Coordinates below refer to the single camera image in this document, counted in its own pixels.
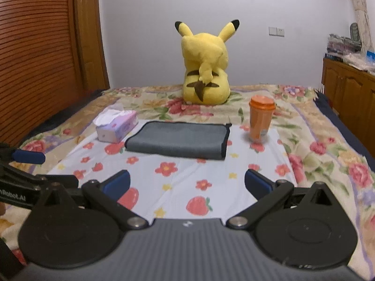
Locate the purple and grey towel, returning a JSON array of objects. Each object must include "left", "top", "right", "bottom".
[{"left": 125, "top": 121, "right": 231, "bottom": 160}]

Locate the white flower-print cloth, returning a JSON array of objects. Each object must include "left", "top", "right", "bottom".
[{"left": 50, "top": 125, "right": 297, "bottom": 221}]

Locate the purple tissue box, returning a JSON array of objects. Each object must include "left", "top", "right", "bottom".
[{"left": 93, "top": 107, "right": 138, "bottom": 143}]

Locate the floral bed blanket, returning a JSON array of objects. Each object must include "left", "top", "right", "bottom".
[{"left": 15, "top": 84, "right": 374, "bottom": 279}]

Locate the wooden slatted headboard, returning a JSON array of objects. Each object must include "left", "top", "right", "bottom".
[{"left": 1, "top": 0, "right": 84, "bottom": 145}]

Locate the orange plastic cup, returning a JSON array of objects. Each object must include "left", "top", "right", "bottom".
[{"left": 248, "top": 95, "right": 276, "bottom": 143}]

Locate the wooden door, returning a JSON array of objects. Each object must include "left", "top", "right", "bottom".
[{"left": 68, "top": 0, "right": 109, "bottom": 95}]

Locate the yellow Pikachu plush toy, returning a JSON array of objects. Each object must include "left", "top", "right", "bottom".
[{"left": 175, "top": 19, "right": 240, "bottom": 105}]

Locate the wooden side cabinet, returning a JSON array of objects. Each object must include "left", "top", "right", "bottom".
[{"left": 322, "top": 58, "right": 375, "bottom": 155}]

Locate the stack of items on cabinet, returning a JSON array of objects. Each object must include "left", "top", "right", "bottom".
[{"left": 325, "top": 23, "right": 374, "bottom": 75}]

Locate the white patterned curtain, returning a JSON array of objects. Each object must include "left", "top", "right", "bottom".
[{"left": 352, "top": 0, "right": 373, "bottom": 55}]

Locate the white wall switch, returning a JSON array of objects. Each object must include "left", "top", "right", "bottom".
[{"left": 268, "top": 27, "right": 285, "bottom": 37}]

